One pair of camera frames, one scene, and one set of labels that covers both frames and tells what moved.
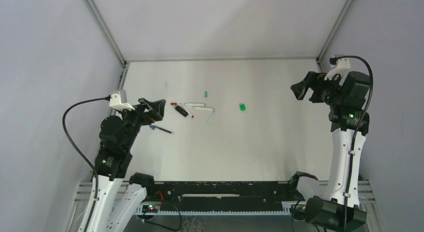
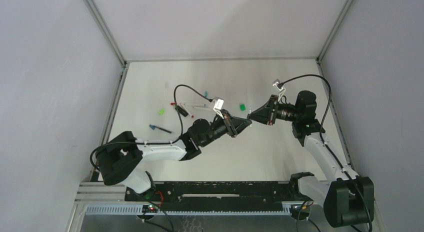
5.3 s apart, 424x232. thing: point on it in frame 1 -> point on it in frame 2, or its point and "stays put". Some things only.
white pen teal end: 195,104 stays put
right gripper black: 313,88 -> 272,109
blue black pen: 153,127 stays put
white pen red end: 186,109 stays put
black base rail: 226,196 stays put
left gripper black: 145,109 -> 228,123
